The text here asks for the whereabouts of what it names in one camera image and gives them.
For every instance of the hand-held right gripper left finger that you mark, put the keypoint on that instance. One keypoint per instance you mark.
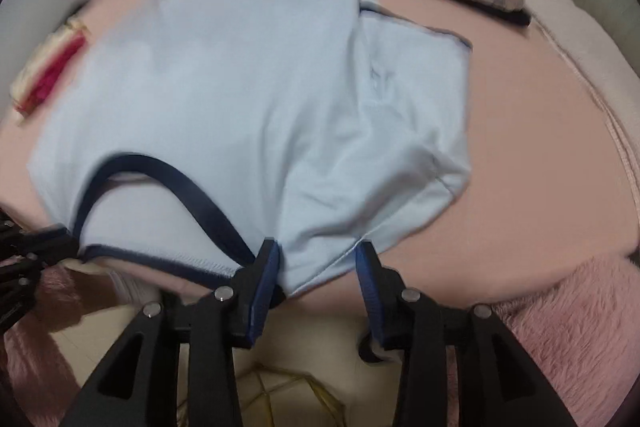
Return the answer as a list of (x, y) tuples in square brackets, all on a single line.
[(262, 287)]

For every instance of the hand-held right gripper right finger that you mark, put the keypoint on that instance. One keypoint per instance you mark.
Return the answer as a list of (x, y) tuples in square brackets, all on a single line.
[(367, 292)]

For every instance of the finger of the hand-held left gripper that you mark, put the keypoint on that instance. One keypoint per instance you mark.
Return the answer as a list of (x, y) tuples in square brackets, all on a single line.
[(45, 234), (50, 253)]

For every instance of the light blue navy-trimmed t-shirt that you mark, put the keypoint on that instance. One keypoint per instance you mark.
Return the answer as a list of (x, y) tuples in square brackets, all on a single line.
[(250, 107)]

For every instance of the person's right shoe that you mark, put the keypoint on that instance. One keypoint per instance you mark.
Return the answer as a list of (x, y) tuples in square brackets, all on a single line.
[(372, 352)]

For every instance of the cream garment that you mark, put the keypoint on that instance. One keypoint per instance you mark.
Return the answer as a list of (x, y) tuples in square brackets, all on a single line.
[(30, 82)]

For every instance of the bed with pink sheet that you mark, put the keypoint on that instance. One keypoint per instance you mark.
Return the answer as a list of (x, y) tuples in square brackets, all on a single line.
[(525, 157)]

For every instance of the beige pillow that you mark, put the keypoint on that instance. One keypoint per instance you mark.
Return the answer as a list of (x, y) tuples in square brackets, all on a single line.
[(590, 52)]

